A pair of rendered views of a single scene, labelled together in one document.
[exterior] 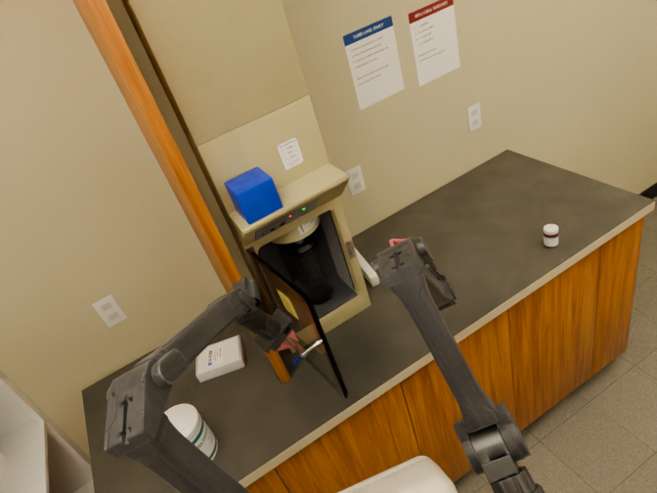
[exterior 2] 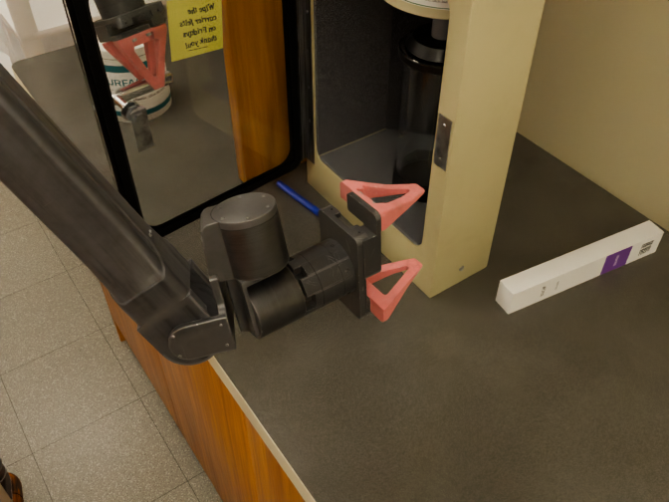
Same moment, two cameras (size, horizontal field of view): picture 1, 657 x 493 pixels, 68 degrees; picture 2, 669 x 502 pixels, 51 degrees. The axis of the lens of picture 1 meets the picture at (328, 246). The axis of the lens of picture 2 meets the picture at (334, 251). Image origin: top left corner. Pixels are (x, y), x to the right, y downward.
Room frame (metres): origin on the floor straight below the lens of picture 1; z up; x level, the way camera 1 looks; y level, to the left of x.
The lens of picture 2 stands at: (0.95, -0.67, 1.68)
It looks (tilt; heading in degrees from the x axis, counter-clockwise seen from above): 44 degrees down; 74
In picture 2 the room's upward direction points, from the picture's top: straight up
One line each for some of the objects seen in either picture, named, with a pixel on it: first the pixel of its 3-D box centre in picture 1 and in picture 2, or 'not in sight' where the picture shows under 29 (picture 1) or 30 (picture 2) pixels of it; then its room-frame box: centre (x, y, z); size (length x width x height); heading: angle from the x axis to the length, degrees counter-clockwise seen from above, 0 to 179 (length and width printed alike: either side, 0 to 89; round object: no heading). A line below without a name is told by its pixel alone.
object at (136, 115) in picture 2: not in sight; (139, 128); (0.92, 0.09, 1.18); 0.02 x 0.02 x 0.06; 24
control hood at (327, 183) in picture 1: (294, 209); not in sight; (1.16, 0.06, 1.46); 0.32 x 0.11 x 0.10; 108
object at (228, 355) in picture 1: (220, 358); not in sight; (1.23, 0.47, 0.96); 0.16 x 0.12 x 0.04; 92
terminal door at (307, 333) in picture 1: (298, 325); (206, 89); (1.01, 0.15, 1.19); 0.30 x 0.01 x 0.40; 24
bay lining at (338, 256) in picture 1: (295, 256); (440, 66); (1.33, 0.11, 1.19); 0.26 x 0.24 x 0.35; 108
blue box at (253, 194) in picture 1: (253, 195); not in sight; (1.13, 0.14, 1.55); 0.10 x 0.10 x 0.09; 18
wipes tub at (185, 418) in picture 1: (186, 438); not in sight; (0.90, 0.55, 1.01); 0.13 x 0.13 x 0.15
